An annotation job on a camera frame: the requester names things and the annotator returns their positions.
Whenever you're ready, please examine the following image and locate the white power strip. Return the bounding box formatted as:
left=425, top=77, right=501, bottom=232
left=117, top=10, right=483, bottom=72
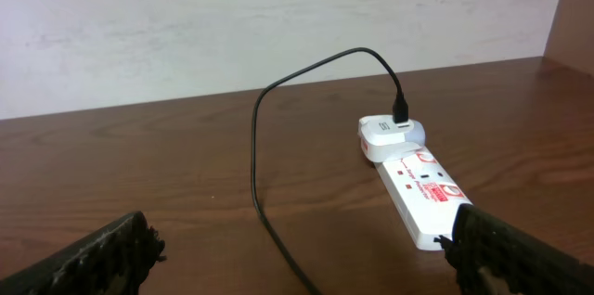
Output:
left=376, top=147, right=471, bottom=251

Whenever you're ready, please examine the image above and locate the black charging cable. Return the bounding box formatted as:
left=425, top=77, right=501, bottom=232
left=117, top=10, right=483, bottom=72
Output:
left=250, top=46, right=410, bottom=295

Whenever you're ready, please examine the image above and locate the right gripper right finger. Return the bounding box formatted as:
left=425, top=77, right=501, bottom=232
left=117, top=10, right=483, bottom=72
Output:
left=433, top=204, right=593, bottom=294

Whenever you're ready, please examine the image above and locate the white USB charger plug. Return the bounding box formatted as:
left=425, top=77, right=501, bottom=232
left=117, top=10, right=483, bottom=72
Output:
left=357, top=115, right=426, bottom=163

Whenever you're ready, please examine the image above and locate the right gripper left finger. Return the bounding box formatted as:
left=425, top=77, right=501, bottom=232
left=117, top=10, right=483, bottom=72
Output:
left=1, top=212, right=166, bottom=295

